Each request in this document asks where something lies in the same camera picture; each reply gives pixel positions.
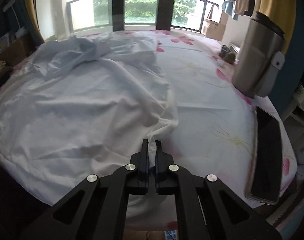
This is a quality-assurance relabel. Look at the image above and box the large white cloth garment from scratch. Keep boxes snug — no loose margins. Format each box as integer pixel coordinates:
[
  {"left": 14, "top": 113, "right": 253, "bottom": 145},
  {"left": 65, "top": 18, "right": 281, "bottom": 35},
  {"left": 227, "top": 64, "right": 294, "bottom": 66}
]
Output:
[{"left": 0, "top": 33, "right": 178, "bottom": 205}]

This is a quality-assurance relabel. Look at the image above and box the black smartphone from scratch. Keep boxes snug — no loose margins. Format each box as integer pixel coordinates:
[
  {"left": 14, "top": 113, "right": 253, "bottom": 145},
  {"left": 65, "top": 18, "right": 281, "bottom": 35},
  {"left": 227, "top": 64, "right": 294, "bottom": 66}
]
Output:
[{"left": 245, "top": 106, "right": 283, "bottom": 205}]

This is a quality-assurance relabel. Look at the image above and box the floral pink bed sheet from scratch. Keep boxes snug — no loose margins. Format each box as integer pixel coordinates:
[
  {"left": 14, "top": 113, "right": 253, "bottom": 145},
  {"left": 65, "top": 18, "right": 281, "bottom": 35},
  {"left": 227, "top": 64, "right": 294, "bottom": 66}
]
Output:
[{"left": 115, "top": 30, "right": 278, "bottom": 197}]

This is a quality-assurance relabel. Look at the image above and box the small dark green toy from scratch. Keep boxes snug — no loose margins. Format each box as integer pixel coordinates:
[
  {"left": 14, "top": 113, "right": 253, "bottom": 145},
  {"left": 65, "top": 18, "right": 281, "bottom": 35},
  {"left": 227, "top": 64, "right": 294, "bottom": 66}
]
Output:
[{"left": 219, "top": 45, "right": 236, "bottom": 64}]

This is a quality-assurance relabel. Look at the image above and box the stainless steel thermos cup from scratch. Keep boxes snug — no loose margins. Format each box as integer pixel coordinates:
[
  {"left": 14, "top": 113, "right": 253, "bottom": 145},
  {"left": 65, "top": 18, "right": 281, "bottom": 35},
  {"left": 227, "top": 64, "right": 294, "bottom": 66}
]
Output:
[{"left": 232, "top": 12, "right": 285, "bottom": 98}]

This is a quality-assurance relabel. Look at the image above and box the white air conditioner unit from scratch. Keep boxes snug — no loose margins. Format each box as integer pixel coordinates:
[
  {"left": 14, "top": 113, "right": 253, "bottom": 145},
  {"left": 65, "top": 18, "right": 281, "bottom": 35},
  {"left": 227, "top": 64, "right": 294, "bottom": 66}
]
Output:
[{"left": 228, "top": 42, "right": 240, "bottom": 56}]

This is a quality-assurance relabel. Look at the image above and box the cardboard box on balcony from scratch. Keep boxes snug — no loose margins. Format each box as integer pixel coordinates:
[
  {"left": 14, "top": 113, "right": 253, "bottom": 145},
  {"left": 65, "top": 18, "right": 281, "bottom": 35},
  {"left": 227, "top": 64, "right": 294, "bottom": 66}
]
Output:
[{"left": 203, "top": 12, "right": 228, "bottom": 41}]

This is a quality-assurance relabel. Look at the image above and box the black balcony railing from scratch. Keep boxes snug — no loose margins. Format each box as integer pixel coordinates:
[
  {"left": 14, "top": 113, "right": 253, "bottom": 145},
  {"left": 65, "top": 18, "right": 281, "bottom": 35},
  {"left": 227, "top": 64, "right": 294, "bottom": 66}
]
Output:
[{"left": 66, "top": 0, "right": 219, "bottom": 33}]

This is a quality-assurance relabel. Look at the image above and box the yellow curtain right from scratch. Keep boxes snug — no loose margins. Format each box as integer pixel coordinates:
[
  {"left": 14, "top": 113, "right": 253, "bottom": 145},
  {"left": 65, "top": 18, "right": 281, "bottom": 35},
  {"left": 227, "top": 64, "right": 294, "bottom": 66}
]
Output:
[{"left": 255, "top": 0, "right": 297, "bottom": 53}]

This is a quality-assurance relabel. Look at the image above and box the yellow curtain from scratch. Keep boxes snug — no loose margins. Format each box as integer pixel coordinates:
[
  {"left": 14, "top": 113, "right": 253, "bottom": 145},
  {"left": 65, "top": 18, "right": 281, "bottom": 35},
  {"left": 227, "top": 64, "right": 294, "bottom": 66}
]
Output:
[
  {"left": 25, "top": 0, "right": 44, "bottom": 43},
  {"left": 255, "top": 0, "right": 297, "bottom": 53}
]

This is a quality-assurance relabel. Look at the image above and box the yellow curtain left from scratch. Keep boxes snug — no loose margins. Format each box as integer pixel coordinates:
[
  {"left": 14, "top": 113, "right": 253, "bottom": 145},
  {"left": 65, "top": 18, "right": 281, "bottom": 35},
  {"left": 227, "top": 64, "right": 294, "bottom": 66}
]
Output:
[{"left": 25, "top": 0, "right": 44, "bottom": 43}]

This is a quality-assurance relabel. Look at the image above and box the dark door frame right post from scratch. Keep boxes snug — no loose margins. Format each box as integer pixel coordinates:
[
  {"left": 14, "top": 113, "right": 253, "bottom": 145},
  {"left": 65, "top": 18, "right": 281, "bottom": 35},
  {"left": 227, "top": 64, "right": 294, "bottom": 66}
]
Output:
[{"left": 156, "top": 0, "right": 174, "bottom": 30}]

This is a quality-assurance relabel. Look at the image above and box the dark door frame post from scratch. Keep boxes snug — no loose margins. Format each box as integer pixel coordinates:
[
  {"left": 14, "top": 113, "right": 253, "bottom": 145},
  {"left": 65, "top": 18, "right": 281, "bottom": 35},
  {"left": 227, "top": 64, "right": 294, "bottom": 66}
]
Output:
[
  {"left": 156, "top": 0, "right": 174, "bottom": 30},
  {"left": 112, "top": 0, "right": 125, "bottom": 31}
]

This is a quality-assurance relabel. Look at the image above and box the dark door frame left post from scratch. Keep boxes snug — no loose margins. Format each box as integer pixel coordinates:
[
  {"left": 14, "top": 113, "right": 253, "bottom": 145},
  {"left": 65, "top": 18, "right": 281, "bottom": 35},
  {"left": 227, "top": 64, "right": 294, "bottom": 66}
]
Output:
[{"left": 112, "top": 0, "right": 125, "bottom": 31}]

